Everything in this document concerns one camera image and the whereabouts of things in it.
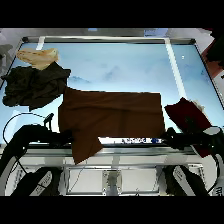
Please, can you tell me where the tan garment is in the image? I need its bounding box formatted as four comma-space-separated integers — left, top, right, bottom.
15, 47, 61, 71

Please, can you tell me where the dark olive garment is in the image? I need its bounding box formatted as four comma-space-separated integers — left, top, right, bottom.
0, 61, 72, 112

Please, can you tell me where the black cable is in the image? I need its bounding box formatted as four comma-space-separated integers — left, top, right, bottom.
2, 111, 47, 146

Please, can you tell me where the dark red garment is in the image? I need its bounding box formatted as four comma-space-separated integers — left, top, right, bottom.
164, 96, 213, 158

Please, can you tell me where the silver frame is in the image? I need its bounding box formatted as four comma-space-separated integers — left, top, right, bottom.
0, 35, 224, 197

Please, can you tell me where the white garment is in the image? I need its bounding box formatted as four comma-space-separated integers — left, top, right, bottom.
189, 98, 206, 113

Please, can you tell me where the brown shirt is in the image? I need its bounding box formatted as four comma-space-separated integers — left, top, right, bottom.
57, 86, 167, 165

